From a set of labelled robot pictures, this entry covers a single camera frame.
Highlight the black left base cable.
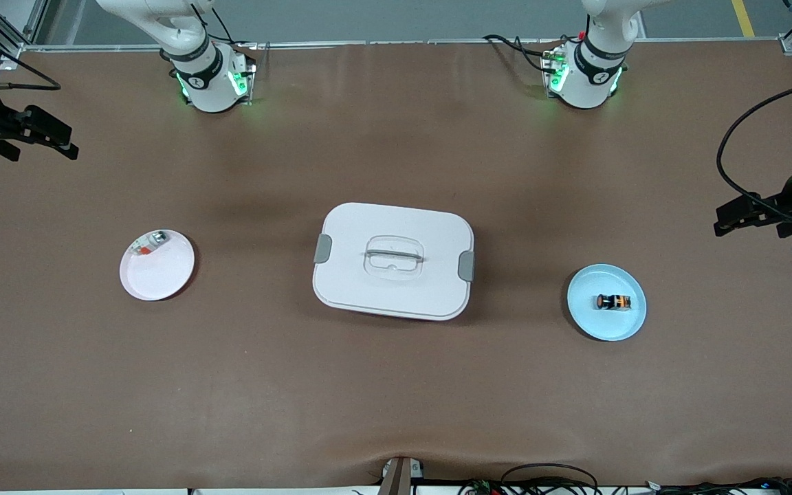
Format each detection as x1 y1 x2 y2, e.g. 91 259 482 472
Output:
483 34 579 73

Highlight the black cable loop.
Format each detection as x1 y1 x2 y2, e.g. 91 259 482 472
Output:
501 463 600 495

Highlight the white lidded pink box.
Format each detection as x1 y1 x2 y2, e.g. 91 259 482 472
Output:
312 202 476 322

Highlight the black cable bundle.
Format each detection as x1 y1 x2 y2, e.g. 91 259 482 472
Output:
643 476 792 495

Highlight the black base cable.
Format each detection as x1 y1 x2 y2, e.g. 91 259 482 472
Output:
190 5 259 49
483 34 579 73

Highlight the small silver red object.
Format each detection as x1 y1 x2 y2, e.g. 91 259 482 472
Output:
129 232 170 257

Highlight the pale pink round plate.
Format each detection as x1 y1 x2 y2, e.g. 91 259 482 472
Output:
119 229 196 302

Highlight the metal table edge rail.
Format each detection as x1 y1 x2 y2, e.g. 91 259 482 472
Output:
21 39 782 51

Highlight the metal table clamp bracket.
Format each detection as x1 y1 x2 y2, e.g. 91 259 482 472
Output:
377 456 426 495

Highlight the black right base cable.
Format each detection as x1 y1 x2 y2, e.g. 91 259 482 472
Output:
190 5 259 49

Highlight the brown table cover mat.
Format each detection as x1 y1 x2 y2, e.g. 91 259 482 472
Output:
0 38 792 490

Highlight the light blue round plate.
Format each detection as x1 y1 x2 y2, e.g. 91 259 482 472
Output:
566 263 647 342

